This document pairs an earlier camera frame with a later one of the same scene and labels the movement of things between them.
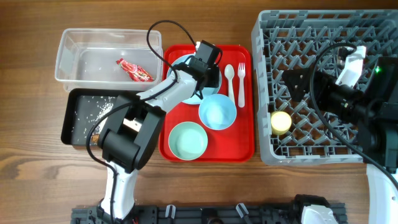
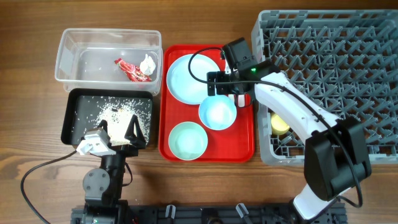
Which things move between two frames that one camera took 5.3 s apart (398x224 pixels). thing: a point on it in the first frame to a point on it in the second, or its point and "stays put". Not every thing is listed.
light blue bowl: (217, 112) stays put
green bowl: (188, 140) stays put
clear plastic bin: (109, 59) stays put
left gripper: (215, 81) to (138, 142)
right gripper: (323, 84) to (219, 75)
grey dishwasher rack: (299, 132) stays put
